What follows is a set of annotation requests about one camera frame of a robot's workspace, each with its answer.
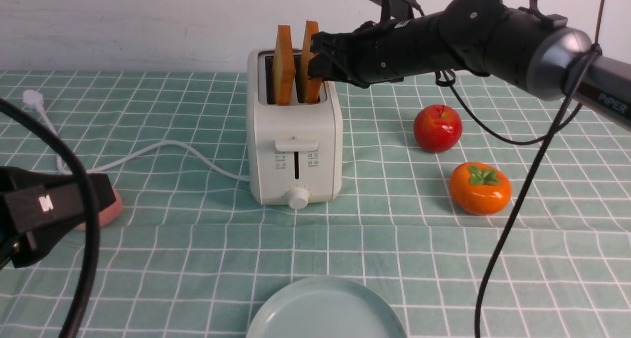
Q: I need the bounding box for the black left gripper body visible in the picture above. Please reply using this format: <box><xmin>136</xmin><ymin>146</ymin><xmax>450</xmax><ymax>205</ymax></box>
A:
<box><xmin>0</xmin><ymin>167</ymin><xmax>85</xmax><ymax>268</ymax></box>

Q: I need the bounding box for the toast slice slot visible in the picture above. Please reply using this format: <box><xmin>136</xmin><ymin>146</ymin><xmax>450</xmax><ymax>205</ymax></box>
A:
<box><xmin>272</xmin><ymin>25</ymin><xmax>296</xmax><ymax>106</ymax></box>
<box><xmin>298</xmin><ymin>21</ymin><xmax>323</xmax><ymax>104</ymax></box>

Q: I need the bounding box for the pink peach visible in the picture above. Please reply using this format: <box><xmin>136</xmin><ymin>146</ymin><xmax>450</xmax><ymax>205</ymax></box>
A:
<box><xmin>99</xmin><ymin>188</ymin><xmax>124</xmax><ymax>228</ymax></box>

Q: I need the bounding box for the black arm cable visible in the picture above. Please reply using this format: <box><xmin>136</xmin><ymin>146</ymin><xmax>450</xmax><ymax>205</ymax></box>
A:
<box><xmin>0</xmin><ymin>98</ymin><xmax>101</xmax><ymax>338</ymax></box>
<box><xmin>434</xmin><ymin>0</ymin><xmax>609</xmax><ymax>338</ymax></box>

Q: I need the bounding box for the light green plate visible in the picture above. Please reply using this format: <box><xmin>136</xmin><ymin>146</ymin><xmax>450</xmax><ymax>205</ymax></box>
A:
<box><xmin>246</xmin><ymin>276</ymin><xmax>407</xmax><ymax>338</ymax></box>

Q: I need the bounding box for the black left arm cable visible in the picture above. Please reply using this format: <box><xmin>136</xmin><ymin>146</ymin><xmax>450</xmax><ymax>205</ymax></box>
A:
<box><xmin>0</xmin><ymin>98</ymin><xmax>101</xmax><ymax>338</ymax></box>

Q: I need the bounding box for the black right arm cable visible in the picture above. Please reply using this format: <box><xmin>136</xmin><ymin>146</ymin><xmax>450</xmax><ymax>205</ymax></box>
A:
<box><xmin>434</xmin><ymin>0</ymin><xmax>609</xmax><ymax>338</ymax></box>

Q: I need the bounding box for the orange persimmon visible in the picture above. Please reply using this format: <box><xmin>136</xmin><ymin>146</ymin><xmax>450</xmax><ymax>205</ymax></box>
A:
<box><xmin>449</xmin><ymin>162</ymin><xmax>512</xmax><ymax>215</ymax></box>

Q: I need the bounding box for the white power cable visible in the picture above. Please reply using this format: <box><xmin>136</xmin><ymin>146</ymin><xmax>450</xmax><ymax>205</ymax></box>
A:
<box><xmin>22</xmin><ymin>90</ymin><xmax>251</xmax><ymax>183</ymax></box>

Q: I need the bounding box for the green checked tablecloth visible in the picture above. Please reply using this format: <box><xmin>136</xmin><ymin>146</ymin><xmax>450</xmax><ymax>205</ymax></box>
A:
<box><xmin>0</xmin><ymin>70</ymin><xmax>631</xmax><ymax>338</ymax></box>

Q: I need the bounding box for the white toaster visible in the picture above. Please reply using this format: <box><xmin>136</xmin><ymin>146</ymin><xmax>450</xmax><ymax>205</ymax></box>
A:
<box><xmin>245</xmin><ymin>50</ymin><xmax>343</xmax><ymax>210</ymax></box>

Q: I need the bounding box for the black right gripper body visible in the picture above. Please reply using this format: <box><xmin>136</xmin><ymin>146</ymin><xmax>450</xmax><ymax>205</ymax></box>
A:
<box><xmin>308</xmin><ymin>21</ymin><xmax>390</xmax><ymax>89</ymax></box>

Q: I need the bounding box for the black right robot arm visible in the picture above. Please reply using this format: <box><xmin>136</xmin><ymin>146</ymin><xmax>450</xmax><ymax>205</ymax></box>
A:
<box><xmin>308</xmin><ymin>0</ymin><xmax>631</xmax><ymax>129</ymax></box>

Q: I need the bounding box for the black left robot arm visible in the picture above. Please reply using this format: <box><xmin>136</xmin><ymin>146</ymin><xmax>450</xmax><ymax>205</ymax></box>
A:
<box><xmin>0</xmin><ymin>167</ymin><xmax>85</xmax><ymax>268</ymax></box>

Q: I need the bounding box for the red apple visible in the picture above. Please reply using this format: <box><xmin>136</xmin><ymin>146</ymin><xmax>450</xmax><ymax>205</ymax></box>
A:
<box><xmin>413</xmin><ymin>104</ymin><xmax>463</xmax><ymax>154</ymax></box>

